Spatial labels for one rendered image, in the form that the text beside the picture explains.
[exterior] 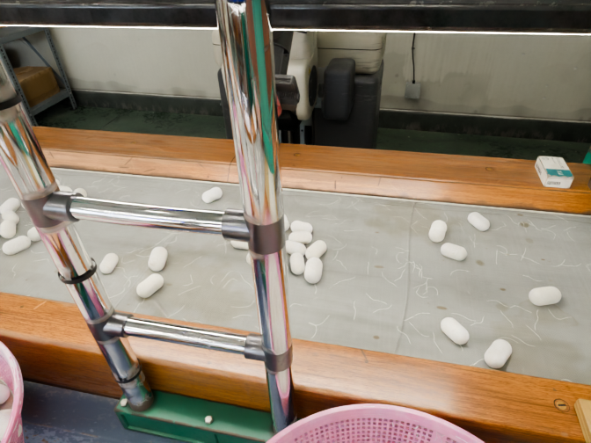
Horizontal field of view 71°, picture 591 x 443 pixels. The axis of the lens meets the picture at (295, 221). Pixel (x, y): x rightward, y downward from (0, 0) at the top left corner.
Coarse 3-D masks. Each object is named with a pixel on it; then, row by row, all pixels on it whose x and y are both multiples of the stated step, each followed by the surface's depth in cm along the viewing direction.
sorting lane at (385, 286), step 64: (0, 192) 70; (128, 192) 68; (192, 192) 68; (320, 192) 66; (0, 256) 57; (128, 256) 56; (192, 256) 56; (384, 256) 54; (512, 256) 53; (576, 256) 53; (192, 320) 47; (256, 320) 47; (320, 320) 46; (384, 320) 46; (512, 320) 45; (576, 320) 45
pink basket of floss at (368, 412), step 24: (336, 408) 35; (360, 408) 35; (384, 408) 35; (288, 432) 34; (312, 432) 35; (336, 432) 36; (360, 432) 36; (384, 432) 36; (408, 432) 35; (432, 432) 34; (456, 432) 33
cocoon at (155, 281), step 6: (150, 276) 50; (156, 276) 50; (144, 282) 49; (150, 282) 49; (156, 282) 50; (162, 282) 50; (138, 288) 49; (144, 288) 49; (150, 288) 49; (156, 288) 50; (138, 294) 49; (144, 294) 49; (150, 294) 49
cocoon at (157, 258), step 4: (156, 248) 54; (160, 248) 54; (152, 252) 53; (156, 252) 53; (160, 252) 53; (164, 252) 54; (152, 256) 53; (156, 256) 53; (160, 256) 53; (164, 256) 54; (152, 260) 52; (156, 260) 52; (160, 260) 52; (164, 260) 53; (148, 264) 53; (152, 264) 52; (156, 264) 52; (160, 264) 52; (164, 264) 53; (152, 268) 52; (156, 268) 52; (160, 268) 53
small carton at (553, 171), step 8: (536, 160) 65; (544, 160) 64; (552, 160) 63; (560, 160) 63; (536, 168) 65; (544, 168) 62; (552, 168) 62; (560, 168) 62; (568, 168) 62; (544, 176) 61; (552, 176) 60; (560, 176) 60; (568, 176) 60; (544, 184) 61; (552, 184) 61; (560, 184) 61; (568, 184) 60
